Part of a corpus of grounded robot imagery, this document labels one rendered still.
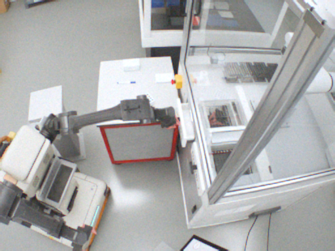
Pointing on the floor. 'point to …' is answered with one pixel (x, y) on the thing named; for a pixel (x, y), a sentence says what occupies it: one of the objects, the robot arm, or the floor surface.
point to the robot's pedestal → (53, 96)
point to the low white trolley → (118, 91)
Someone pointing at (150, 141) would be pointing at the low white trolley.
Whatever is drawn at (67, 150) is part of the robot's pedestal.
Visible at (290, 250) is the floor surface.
